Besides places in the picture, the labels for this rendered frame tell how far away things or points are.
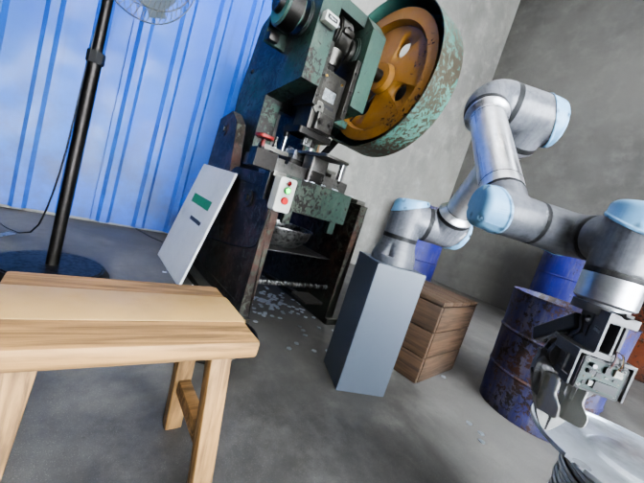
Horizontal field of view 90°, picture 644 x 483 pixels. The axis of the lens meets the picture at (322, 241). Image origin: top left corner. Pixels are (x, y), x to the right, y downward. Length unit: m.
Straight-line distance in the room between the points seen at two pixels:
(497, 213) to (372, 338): 0.66
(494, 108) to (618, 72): 4.08
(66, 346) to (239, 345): 0.22
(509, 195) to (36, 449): 0.94
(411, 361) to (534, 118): 0.96
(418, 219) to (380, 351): 0.45
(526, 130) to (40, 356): 0.98
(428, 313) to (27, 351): 1.20
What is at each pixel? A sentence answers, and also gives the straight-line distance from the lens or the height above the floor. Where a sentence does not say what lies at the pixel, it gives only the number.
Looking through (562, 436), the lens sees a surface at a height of 0.34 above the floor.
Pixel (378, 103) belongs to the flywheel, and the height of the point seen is 1.19.
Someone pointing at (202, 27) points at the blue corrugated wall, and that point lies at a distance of 2.74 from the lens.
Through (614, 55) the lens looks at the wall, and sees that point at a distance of 5.00.
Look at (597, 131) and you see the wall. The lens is 4.63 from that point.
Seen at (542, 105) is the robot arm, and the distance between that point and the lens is 0.95.
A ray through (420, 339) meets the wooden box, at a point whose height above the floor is 0.17.
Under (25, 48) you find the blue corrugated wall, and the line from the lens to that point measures 2.56.
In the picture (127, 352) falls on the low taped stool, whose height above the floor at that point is 0.32.
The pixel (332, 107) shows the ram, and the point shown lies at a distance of 1.68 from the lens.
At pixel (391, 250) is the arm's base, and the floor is 0.49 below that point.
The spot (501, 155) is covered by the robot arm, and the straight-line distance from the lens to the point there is 0.69.
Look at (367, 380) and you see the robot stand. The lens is 1.19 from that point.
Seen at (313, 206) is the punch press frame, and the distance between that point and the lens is 1.46.
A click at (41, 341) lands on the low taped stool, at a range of 0.50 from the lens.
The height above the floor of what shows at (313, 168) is 0.72.
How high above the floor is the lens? 0.58
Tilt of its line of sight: 7 degrees down
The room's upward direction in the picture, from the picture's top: 17 degrees clockwise
